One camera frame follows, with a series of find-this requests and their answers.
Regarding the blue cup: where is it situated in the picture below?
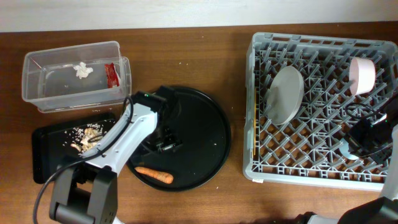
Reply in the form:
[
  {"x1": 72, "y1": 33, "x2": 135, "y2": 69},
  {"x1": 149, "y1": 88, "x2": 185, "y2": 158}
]
[{"x1": 339, "y1": 139, "x2": 359, "y2": 161}]

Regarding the orange carrot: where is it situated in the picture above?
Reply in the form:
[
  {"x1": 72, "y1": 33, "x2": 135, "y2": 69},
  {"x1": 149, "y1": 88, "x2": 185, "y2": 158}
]
[{"x1": 134, "y1": 167, "x2": 174, "y2": 184}]

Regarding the pink bowl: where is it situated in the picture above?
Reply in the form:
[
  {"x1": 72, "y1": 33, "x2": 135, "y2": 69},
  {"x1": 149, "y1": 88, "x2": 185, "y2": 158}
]
[{"x1": 349, "y1": 57, "x2": 376, "y2": 96}]

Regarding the red snack wrapper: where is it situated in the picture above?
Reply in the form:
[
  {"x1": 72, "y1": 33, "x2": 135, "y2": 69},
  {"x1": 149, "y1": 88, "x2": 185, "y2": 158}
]
[{"x1": 104, "y1": 63, "x2": 119, "y2": 88}]

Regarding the peanut shells and rice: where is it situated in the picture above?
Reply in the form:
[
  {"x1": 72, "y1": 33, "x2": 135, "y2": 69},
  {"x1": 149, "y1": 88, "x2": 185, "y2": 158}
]
[{"x1": 62, "y1": 123, "x2": 107, "y2": 155}]

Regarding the grey plate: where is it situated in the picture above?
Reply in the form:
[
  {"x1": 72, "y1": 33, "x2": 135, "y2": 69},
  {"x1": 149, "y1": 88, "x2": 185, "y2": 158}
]
[{"x1": 266, "y1": 66, "x2": 304, "y2": 125}]

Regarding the wooden chopstick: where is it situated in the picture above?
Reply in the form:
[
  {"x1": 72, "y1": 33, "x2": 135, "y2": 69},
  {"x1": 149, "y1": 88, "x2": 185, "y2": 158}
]
[{"x1": 252, "y1": 87, "x2": 257, "y2": 159}]

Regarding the white tissue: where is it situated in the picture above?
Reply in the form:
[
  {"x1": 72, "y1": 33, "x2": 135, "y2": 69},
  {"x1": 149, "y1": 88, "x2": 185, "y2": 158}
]
[{"x1": 73, "y1": 62, "x2": 93, "y2": 79}]

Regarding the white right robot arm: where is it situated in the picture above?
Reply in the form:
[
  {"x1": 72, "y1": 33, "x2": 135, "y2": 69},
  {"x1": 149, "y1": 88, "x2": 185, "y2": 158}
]
[{"x1": 294, "y1": 98, "x2": 397, "y2": 224}]

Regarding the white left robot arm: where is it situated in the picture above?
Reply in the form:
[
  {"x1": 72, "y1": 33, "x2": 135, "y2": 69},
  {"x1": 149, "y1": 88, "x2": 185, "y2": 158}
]
[{"x1": 49, "y1": 86, "x2": 179, "y2": 223}]

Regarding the grey dishwasher rack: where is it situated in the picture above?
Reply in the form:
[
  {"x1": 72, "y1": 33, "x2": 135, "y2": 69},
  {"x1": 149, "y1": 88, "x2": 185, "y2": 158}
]
[{"x1": 243, "y1": 32, "x2": 397, "y2": 191}]

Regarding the clear plastic waste bin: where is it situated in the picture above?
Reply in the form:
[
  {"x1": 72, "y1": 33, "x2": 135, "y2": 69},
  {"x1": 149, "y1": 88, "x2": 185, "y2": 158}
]
[{"x1": 22, "y1": 41, "x2": 132, "y2": 113}]

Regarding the round black serving tray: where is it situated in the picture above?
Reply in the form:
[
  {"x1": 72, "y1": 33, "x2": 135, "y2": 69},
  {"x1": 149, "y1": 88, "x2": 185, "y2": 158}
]
[{"x1": 127, "y1": 86, "x2": 231, "y2": 192}]

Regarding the black rectangular tray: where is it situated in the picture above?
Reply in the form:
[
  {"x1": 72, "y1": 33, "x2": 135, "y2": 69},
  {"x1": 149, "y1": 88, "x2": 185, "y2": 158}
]
[{"x1": 32, "y1": 113, "x2": 116, "y2": 184}]

